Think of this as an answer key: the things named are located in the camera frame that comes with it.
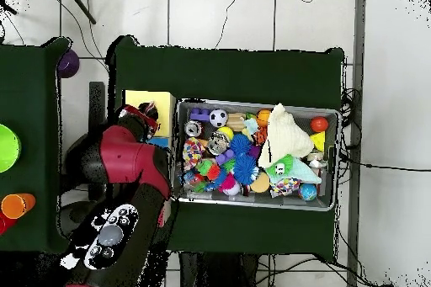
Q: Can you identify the small multicolour cloth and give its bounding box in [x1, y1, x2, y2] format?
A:
[137, 101, 161, 121]

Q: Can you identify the cream knitted cloth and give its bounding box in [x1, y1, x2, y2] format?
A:
[258, 103, 315, 169]

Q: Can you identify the wooden box with three holes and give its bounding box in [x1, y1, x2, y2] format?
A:
[120, 88, 178, 229]

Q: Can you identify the clear mesh bin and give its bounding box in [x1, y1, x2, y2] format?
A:
[170, 98, 341, 213]

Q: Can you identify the crushed red drink can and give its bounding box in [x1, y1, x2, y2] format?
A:
[184, 120, 204, 140]

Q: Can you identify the black and white soccer ball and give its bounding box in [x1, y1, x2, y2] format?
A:
[209, 109, 230, 129]

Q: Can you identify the yellow tennis ball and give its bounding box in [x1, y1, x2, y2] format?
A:
[216, 126, 234, 141]

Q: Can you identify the purple ball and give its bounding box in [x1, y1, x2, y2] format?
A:
[56, 49, 81, 79]

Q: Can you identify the blue spiky rubber ball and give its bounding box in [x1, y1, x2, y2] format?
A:
[233, 157, 260, 187]
[231, 133, 253, 157]

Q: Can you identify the striped tiger plush toy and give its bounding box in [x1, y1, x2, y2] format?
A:
[253, 125, 269, 146]

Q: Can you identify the orange toy basketball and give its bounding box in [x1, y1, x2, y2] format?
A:
[255, 109, 272, 128]

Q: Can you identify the black rod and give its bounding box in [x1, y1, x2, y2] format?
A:
[63, 0, 97, 25]

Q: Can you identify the green plastic bowl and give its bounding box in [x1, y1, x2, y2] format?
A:
[0, 124, 23, 173]

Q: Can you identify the orange plastic cup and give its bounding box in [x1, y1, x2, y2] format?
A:
[0, 192, 37, 220]

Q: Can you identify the green spiky rubber ball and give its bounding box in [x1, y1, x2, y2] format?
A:
[267, 155, 295, 179]

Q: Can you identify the mint green cloth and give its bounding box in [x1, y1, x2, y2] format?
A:
[265, 154, 323, 186]

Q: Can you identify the yellow cheese wedge toy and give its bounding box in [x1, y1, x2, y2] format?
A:
[309, 130, 327, 152]

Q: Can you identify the red ball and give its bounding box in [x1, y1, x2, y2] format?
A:
[310, 116, 330, 133]

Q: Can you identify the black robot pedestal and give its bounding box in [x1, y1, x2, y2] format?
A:
[178, 252, 270, 287]

